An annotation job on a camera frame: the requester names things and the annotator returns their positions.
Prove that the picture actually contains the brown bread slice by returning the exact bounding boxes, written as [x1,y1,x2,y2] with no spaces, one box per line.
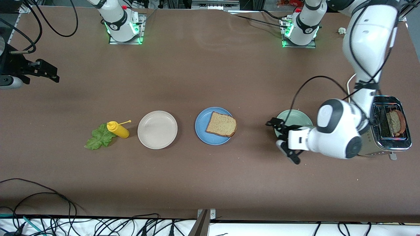
[387,109,407,137]
[206,111,237,138]

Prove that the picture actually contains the green lettuce leaf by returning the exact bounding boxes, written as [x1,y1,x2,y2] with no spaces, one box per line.
[84,123,117,150]

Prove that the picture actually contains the yellow squeeze bottle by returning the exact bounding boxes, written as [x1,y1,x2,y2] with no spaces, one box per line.
[107,120,132,139]

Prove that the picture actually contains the green plate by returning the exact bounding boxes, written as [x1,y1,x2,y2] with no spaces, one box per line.
[274,109,314,138]

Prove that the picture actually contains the blue plate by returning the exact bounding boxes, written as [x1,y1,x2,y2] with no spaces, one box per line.
[195,107,234,146]

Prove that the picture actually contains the beige plate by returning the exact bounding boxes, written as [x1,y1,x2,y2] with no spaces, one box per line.
[137,110,178,150]

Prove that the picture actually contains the beige chrome toaster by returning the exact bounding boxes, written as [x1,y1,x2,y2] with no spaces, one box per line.
[356,95,413,161]

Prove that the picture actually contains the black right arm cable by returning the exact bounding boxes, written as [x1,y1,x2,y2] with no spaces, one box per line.
[0,0,79,53]

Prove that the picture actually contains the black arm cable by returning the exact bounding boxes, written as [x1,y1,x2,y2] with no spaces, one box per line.
[0,0,79,53]
[290,0,402,115]

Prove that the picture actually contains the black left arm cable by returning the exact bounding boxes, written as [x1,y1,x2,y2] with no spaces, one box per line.
[290,0,402,115]

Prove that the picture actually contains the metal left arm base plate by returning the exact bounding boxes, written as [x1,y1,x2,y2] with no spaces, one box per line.
[281,18,317,49]

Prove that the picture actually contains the thin black cable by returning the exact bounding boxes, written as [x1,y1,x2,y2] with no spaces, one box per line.
[235,10,289,28]

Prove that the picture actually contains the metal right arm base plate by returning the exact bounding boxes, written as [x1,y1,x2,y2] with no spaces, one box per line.
[109,13,146,45]

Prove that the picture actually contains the white toaster power cable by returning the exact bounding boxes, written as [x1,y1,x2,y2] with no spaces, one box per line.
[338,28,358,99]

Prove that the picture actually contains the long black cable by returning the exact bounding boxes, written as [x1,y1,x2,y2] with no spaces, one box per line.
[0,178,86,214]

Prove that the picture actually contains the metal table edge bracket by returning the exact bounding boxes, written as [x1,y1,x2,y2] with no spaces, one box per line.
[189,209,217,236]

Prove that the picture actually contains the aluminium frame profile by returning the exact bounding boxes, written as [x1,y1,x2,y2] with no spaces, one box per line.
[191,0,241,10]

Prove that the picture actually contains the teal cable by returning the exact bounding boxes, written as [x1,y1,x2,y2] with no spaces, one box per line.
[0,213,45,236]

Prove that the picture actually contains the tangled black floor cables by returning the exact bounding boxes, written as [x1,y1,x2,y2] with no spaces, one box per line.
[0,213,230,236]

